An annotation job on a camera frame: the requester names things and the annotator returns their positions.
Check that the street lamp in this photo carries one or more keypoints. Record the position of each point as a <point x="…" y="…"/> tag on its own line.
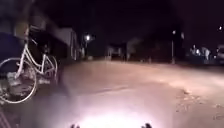
<point x="87" y="37"/>

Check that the vehicle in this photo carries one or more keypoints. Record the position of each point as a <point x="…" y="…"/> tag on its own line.
<point x="220" y="54"/>

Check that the pole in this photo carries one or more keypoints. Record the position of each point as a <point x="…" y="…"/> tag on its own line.
<point x="172" y="50"/>

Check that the white bicycle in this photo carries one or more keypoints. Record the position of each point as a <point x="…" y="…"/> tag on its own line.
<point x="22" y="62"/>

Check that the pale building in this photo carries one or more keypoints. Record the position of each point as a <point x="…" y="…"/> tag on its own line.
<point x="115" y="51"/>

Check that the robot's own part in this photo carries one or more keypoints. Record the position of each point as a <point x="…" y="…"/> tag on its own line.
<point x="75" y="126"/>
<point x="146" y="125"/>

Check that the white building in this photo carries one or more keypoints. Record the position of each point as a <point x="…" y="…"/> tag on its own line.
<point x="68" y="41"/>

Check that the grey asphalt road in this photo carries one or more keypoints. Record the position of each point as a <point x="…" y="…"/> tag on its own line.
<point x="133" y="86"/>

